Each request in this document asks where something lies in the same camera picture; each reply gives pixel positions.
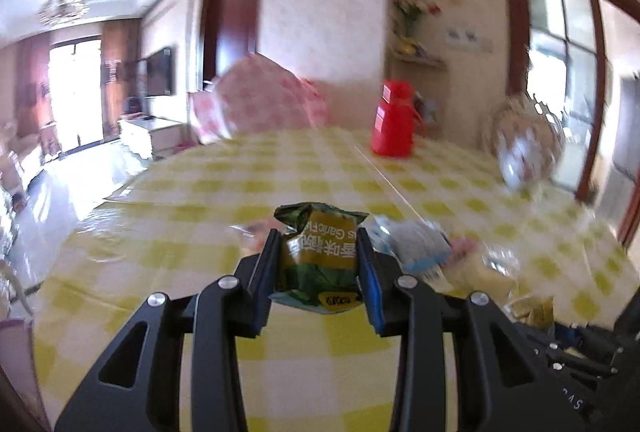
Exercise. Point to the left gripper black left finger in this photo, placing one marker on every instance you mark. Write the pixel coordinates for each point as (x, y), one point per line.
(134, 385)

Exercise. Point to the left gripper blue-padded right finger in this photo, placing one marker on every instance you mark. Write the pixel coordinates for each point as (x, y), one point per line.
(462, 365)

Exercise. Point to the green garlic snack packet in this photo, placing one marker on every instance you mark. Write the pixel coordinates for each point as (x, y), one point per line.
(318, 262)

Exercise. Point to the orange bread package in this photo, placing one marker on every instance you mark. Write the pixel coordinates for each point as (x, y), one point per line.
(252, 236)

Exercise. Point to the olive green snack packet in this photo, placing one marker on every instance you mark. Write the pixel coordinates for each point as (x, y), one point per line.
(530, 308)

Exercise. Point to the round cake in clear wrap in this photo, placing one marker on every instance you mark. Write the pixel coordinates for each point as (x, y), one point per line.
(493, 270)

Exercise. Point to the pink snack packet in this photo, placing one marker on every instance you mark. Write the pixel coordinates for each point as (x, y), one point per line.
(461, 248)

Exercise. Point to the white floral teapot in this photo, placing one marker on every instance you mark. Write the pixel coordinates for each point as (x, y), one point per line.
(524, 162)

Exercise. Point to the grey refrigerator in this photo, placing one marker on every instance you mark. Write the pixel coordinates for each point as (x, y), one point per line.
(626, 150)

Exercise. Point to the white tv cabinet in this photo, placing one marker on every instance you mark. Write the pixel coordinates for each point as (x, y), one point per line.
(152, 138)

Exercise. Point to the white ornate dining chair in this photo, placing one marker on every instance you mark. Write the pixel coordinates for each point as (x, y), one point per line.
(517, 113)

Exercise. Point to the red thermos jug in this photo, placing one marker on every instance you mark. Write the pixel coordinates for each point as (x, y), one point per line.
(395, 121)

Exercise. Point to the pink checkered covered chair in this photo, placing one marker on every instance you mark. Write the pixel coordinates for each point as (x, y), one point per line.
(255, 95)

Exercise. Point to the glass sliding door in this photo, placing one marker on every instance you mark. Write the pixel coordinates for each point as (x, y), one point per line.
(572, 55)

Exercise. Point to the brown window curtains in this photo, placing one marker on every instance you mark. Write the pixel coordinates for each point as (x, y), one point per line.
(120, 49)

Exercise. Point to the crystal chandelier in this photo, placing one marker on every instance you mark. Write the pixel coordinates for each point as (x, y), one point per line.
(62, 12)

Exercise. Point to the red flower bouquet vase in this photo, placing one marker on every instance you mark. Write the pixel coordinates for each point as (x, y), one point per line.
(407, 15)

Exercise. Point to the dark red wooden door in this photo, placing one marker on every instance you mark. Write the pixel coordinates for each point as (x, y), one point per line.
(230, 33)

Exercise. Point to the wall mounted television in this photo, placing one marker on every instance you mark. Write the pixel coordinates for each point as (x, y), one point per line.
(156, 73)

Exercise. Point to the wall switch panel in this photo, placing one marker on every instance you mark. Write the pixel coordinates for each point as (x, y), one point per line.
(468, 40)

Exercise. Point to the corner wall shelf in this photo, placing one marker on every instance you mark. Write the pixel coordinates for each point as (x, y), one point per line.
(430, 80)

